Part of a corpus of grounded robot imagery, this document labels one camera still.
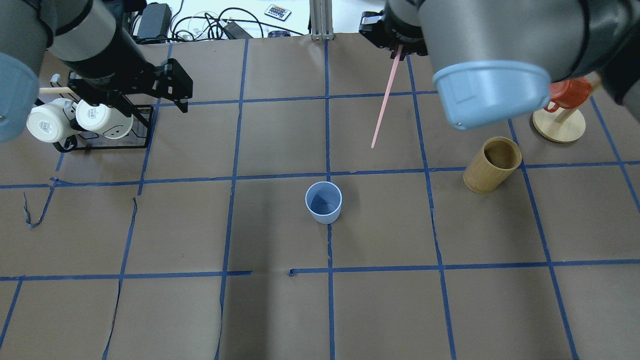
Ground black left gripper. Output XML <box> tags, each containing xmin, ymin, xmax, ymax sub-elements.
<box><xmin>60</xmin><ymin>30</ymin><xmax>194</xmax><ymax>117</ymax></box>

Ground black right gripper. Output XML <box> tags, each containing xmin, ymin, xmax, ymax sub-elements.
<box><xmin>359</xmin><ymin>9</ymin><xmax>429</xmax><ymax>60</ymax></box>

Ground light blue plastic cup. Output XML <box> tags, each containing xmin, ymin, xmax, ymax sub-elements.
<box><xmin>304</xmin><ymin>181</ymin><xmax>343</xmax><ymax>224</ymax></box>

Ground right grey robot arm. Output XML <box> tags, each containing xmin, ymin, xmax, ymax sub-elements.
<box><xmin>359</xmin><ymin>0</ymin><xmax>640</xmax><ymax>131</ymax></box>

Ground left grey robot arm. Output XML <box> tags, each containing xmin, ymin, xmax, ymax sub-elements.
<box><xmin>0</xmin><ymin>0</ymin><xmax>194</xmax><ymax>142</ymax></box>

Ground orange plastic cup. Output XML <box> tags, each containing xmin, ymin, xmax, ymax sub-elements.
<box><xmin>544</xmin><ymin>77</ymin><xmax>593</xmax><ymax>113</ymax></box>

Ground round wooden cup stand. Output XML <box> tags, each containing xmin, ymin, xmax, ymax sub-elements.
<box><xmin>532</xmin><ymin>108</ymin><xmax>586</xmax><ymax>144</ymax></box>

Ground white mug right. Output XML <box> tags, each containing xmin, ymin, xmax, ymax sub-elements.
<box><xmin>75</xmin><ymin>100</ymin><xmax>134</xmax><ymax>140</ymax></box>

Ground white mug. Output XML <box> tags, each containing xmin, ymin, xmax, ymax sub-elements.
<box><xmin>26</xmin><ymin>98</ymin><xmax>80</xmax><ymax>144</ymax></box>
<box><xmin>75</xmin><ymin>100</ymin><xmax>134</xmax><ymax>140</ymax></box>

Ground black power adapter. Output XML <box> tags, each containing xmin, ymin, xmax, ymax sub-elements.
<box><xmin>135</xmin><ymin>3</ymin><xmax>172</xmax><ymax>44</ymax></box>

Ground wooden dowel rod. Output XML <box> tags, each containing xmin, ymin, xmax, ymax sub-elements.
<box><xmin>38</xmin><ymin>86</ymin><xmax>74</xmax><ymax>95</ymax></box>

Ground white mug left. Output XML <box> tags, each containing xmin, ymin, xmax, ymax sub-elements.
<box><xmin>26</xmin><ymin>98</ymin><xmax>80</xmax><ymax>144</ymax></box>

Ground colourful remote control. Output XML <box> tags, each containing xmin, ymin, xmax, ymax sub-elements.
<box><xmin>263</xmin><ymin>4</ymin><xmax>292</xmax><ymax>22</ymax></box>

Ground bamboo cylindrical holder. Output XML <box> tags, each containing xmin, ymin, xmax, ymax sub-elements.
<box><xmin>462</xmin><ymin>136</ymin><xmax>522</xmax><ymax>194</ymax></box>

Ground black wire mug rack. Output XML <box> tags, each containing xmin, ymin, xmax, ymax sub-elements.
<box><xmin>50</xmin><ymin>73</ymin><xmax>154</xmax><ymax>153</ymax></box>

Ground aluminium frame post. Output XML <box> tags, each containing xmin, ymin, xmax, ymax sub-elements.
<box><xmin>309</xmin><ymin>0</ymin><xmax>335</xmax><ymax>41</ymax></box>

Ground tangled black cables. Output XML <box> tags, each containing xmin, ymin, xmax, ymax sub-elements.
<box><xmin>170</xmin><ymin>6</ymin><xmax>306</xmax><ymax>42</ymax></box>

